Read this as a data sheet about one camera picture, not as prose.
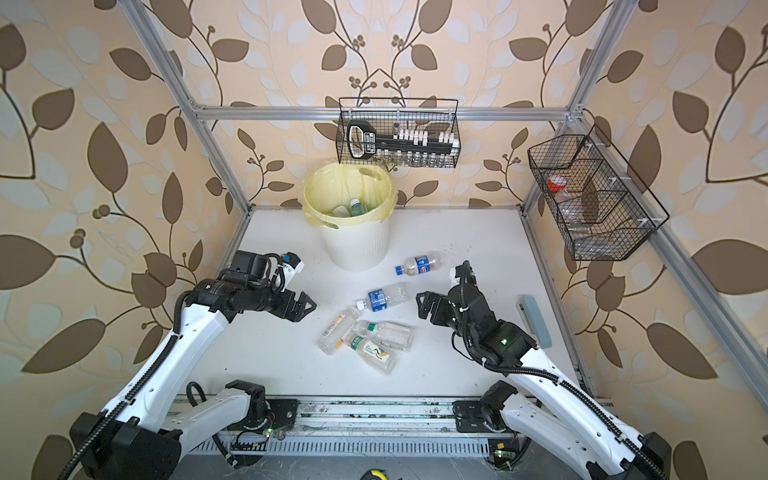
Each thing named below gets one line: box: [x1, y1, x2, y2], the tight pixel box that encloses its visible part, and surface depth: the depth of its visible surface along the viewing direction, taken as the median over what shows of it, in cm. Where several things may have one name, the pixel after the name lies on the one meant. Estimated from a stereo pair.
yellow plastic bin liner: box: [301, 162, 399, 230], surface depth 96 cm
